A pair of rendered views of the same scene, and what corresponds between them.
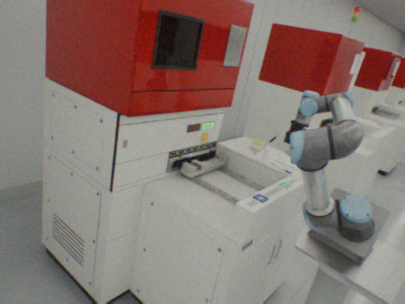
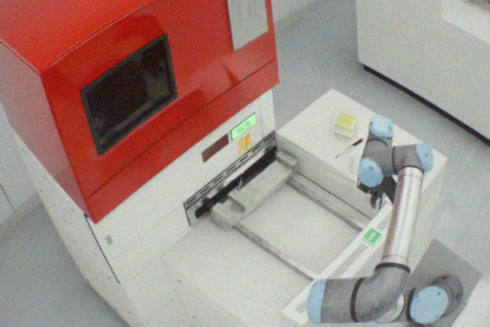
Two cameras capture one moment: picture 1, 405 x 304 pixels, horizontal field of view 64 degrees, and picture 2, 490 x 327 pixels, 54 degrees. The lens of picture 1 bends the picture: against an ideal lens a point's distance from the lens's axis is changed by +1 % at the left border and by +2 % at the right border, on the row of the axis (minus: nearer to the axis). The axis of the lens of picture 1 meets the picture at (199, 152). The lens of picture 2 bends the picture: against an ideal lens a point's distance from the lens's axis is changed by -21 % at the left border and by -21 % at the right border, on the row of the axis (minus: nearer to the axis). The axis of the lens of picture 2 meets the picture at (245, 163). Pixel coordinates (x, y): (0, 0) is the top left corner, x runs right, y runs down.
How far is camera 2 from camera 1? 102 cm
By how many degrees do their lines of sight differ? 28
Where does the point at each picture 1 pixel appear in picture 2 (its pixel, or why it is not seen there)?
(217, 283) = not seen: outside the picture
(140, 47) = (72, 150)
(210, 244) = not seen: outside the picture
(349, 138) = (376, 308)
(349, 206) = (419, 307)
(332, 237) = not seen: hidden behind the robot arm
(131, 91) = (85, 199)
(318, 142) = (338, 314)
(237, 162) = (314, 168)
